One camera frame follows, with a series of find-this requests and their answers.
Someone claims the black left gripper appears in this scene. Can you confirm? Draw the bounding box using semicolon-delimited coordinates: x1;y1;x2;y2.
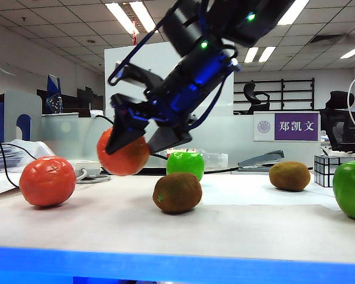
105;49;243;156

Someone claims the orange tangerine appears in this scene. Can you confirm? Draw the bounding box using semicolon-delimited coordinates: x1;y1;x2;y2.
96;127;151;177
18;156;78;207

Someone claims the green apple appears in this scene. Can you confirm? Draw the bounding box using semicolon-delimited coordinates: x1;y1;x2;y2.
166;151;205;182
332;159;355;222

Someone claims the brown fuzzy kiwi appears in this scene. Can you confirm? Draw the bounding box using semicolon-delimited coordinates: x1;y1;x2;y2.
268;161;311;192
152;172;203;215

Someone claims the white power strip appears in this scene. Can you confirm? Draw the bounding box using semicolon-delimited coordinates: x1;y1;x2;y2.
67;159;102;178

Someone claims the frosted glass desk partition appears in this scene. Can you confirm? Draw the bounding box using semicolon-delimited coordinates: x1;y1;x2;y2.
41;112;322;169

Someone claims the white AOC monitor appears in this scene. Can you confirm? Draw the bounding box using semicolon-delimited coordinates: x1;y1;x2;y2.
104;41;234;119

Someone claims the white paper sheet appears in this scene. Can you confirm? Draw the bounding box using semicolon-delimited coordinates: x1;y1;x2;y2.
199;173;344;211

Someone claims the blue crystal trophy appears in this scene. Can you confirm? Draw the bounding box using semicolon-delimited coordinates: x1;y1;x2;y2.
46;73;63;115

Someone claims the grey stapler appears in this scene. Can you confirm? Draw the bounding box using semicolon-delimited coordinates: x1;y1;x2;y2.
237;149;285;172

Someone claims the small black office chair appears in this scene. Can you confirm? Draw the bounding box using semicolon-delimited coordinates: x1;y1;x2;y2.
243;82;270;115

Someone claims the blue edge strip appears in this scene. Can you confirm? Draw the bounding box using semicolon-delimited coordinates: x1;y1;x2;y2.
0;246;355;284

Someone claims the white file holder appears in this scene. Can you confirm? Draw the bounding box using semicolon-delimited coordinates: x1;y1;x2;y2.
4;90;43;143

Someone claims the white paper stack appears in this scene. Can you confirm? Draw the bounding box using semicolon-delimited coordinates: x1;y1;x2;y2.
0;143;29;173

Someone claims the purple and white name plate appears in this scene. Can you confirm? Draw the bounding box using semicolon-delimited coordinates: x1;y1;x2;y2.
253;111;321;143

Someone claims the black shelf rack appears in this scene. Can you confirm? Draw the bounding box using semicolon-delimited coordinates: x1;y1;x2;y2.
233;78;316;112

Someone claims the silver mirror puzzle cube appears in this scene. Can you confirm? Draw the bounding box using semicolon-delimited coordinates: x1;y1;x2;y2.
313;154;355;188

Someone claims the large black office chair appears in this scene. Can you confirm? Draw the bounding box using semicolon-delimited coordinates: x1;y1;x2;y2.
318;90;355;153

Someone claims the ceiling air vent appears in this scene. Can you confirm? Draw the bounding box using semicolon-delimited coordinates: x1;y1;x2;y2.
309;34;345;45

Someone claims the grey-white power strip cord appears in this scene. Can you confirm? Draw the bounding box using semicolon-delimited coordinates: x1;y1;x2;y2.
75;168;112;184

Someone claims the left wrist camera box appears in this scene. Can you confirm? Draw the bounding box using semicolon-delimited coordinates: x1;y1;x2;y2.
115;61;164;93

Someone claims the thin black cable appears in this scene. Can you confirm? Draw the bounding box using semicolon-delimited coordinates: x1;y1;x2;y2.
0;124;41;189

